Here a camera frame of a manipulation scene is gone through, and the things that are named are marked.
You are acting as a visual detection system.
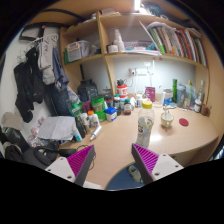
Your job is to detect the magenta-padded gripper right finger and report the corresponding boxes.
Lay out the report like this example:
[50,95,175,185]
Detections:
[131,143,185,186]

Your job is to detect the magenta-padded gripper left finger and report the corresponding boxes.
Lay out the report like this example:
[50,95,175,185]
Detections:
[44,144,97,187]

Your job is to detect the clear yellow-capped drink bottle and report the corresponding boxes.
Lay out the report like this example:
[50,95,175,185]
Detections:
[135,100,156,149]

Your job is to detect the white tube with blue end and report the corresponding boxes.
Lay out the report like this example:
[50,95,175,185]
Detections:
[71,124,83,143]

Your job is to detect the grey paper sheet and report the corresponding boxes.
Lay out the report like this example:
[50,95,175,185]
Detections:
[36,115,77,141]

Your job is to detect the cream ceramic mug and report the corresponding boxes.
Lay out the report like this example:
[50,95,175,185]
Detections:
[160,111,174,129]

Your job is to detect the white spray bottle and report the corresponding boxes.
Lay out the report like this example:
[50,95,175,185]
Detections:
[89,124,103,142]

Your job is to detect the flat round red coaster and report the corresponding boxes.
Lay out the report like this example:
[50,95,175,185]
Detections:
[178,117,190,127]

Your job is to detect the orange-capped white bottle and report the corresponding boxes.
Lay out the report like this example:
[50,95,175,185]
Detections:
[87,110,101,129]

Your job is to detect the thin metal spoon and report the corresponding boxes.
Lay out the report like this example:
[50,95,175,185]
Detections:
[163,103,169,121]

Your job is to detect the brown bottle with red label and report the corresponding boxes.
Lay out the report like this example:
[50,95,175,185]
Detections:
[123,98,133,116]

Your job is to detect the blue and white carton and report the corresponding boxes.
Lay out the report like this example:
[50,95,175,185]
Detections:
[162,88,174,106]

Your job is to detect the blue-lidded white box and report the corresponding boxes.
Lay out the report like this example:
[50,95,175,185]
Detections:
[104,106,118,122]

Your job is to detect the white-lidded brown jar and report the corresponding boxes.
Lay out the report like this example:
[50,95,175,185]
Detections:
[193,99,203,113]

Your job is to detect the large green jar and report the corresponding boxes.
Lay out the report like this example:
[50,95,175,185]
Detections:
[90,95,106,113]

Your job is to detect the magenta foil pouch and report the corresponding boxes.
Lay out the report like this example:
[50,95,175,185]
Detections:
[144,86,157,103]

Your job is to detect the brown mug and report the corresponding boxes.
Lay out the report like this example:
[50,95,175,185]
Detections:
[200,103,213,117]

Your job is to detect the tall green can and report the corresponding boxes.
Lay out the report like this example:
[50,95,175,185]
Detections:
[172,78,179,103]

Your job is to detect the black bag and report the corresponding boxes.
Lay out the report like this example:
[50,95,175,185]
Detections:
[77,79,99,103]

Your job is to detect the clear glass bottle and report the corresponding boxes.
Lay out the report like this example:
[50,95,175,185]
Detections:
[197,79,205,104]

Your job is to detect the red and white canister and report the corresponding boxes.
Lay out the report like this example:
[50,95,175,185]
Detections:
[116,79,129,99]

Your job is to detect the blue hanging jeans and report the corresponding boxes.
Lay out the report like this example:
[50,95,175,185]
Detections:
[51,46,71,116]

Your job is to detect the black hanging jacket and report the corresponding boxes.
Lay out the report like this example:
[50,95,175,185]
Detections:
[13,46,46,124]

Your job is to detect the grey hanging garment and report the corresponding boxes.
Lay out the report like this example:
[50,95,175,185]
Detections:
[34,34,58,86]

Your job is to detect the ceiling light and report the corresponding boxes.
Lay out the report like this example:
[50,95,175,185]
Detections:
[133,0,142,12]

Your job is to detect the white wall power strip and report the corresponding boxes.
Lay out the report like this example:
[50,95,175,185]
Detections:
[129,67,148,77]

